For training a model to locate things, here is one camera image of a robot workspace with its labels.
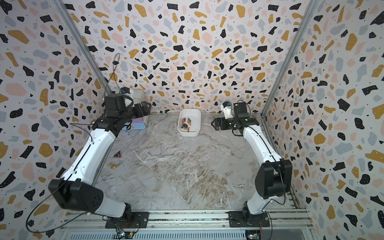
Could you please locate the white plastic storage box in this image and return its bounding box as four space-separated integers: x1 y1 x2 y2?
178 109 201 137

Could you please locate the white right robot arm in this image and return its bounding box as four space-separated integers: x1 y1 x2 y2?
211 117 293 215

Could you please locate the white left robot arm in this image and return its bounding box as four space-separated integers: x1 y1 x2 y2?
49 102 151 223

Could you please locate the pastel mini drawer unit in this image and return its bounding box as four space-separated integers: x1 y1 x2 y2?
123 89 151 130

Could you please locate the red triangle sticker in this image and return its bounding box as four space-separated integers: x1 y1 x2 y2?
112 151 122 158

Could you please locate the right circuit board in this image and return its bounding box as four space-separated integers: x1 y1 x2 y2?
245 231 261 240

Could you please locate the circuit board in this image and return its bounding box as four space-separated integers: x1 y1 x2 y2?
245 231 261 240
113 230 135 240

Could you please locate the left circuit board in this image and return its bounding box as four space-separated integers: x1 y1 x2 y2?
113 230 135 240

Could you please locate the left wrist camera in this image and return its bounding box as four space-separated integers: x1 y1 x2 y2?
104 94 134 113

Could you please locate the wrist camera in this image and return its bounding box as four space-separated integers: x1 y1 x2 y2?
221 101 250 120
104 94 134 113

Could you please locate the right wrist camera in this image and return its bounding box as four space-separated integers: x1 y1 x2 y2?
221 101 250 120

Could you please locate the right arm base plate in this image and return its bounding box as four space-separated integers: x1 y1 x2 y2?
228 211 271 228

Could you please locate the aluminium rail frame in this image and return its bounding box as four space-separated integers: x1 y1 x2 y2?
57 209 317 240

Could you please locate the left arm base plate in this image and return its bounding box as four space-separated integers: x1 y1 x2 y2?
105 212 150 229

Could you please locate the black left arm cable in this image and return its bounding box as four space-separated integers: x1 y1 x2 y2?
25 122 100 234

